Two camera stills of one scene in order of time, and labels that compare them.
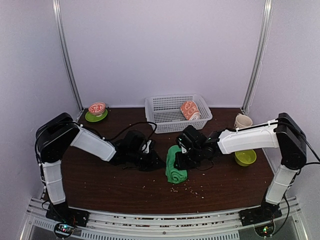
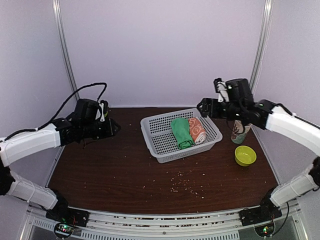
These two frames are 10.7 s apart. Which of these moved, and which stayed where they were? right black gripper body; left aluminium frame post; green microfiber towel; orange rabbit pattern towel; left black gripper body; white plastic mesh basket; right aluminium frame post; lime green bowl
Moved: white plastic mesh basket; green microfiber towel; orange rabbit pattern towel; right black gripper body; left black gripper body
Stayed: lime green bowl; right aluminium frame post; left aluminium frame post
